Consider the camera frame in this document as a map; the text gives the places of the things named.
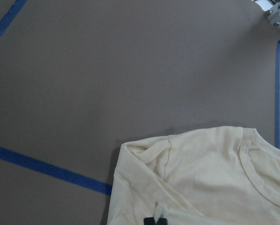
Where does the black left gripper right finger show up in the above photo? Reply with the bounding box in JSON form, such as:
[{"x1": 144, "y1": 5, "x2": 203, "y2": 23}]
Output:
[{"x1": 156, "y1": 213, "x2": 167, "y2": 225}]

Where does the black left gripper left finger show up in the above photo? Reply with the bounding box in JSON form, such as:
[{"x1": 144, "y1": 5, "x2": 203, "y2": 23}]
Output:
[{"x1": 143, "y1": 215, "x2": 155, "y2": 225}]

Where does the beige long sleeve shirt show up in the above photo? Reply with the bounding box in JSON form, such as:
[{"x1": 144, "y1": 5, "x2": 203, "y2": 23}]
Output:
[{"x1": 107, "y1": 126, "x2": 280, "y2": 225}]

